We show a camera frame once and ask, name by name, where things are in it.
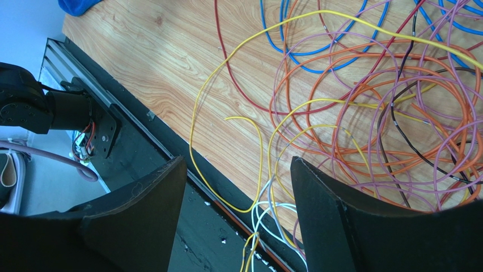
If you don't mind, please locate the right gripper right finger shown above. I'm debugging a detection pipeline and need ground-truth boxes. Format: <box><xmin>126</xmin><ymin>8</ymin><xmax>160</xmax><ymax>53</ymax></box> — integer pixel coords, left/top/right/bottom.
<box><xmin>290</xmin><ymin>157</ymin><xmax>482</xmax><ymax>271</ymax></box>

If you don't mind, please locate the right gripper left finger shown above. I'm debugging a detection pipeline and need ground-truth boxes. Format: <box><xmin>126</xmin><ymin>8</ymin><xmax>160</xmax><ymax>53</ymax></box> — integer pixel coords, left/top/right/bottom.
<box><xmin>1</xmin><ymin>156</ymin><xmax>187</xmax><ymax>271</ymax></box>

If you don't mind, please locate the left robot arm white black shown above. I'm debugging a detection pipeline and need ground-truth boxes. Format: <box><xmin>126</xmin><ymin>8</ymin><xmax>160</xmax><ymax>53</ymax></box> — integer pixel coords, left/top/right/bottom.
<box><xmin>1</xmin><ymin>63</ymin><xmax>121</xmax><ymax>158</ymax></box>

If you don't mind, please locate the blue cloth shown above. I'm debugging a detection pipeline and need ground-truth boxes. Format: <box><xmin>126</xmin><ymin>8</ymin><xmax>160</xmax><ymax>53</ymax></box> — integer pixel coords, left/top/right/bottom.
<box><xmin>57</xmin><ymin>0</ymin><xmax>102</xmax><ymax>16</ymax></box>

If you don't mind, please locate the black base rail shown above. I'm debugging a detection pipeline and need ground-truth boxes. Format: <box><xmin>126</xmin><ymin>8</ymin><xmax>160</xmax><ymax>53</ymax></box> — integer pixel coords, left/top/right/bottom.
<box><xmin>41</xmin><ymin>39</ymin><xmax>302</xmax><ymax>271</ymax></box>

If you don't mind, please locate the tangled coloured cable pile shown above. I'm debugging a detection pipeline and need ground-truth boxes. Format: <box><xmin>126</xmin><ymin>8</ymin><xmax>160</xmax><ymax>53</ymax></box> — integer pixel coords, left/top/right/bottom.
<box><xmin>188</xmin><ymin>0</ymin><xmax>483</xmax><ymax>272</ymax></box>

